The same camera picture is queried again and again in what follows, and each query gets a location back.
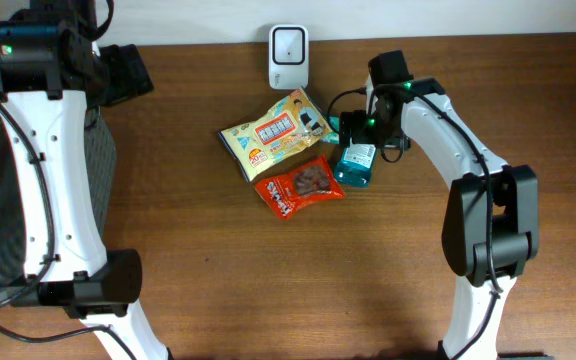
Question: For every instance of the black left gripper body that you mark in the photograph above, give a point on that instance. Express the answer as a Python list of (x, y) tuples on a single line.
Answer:
[(124, 79)]

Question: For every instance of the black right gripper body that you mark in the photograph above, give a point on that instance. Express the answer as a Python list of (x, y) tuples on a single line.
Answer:
[(369, 128)]

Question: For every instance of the green small box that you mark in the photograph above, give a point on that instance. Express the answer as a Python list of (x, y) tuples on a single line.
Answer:
[(332, 137)]

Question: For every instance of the teal blue bottle pouch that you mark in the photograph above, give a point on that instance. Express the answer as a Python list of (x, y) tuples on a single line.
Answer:
[(355, 166)]

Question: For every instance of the red snack bag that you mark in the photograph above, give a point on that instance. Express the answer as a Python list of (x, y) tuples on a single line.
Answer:
[(310, 183)]

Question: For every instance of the yellow wet wipes pack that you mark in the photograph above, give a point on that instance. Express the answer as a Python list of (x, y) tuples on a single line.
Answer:
[(292, 125)]

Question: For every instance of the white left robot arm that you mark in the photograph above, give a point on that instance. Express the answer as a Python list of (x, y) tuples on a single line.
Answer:
[(57, 162)]

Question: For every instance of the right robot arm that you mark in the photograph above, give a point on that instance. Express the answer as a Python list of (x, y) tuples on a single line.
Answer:
[(491, 225)]

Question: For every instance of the white barcode scanner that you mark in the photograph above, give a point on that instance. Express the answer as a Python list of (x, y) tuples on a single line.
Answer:
[(288, 57)]

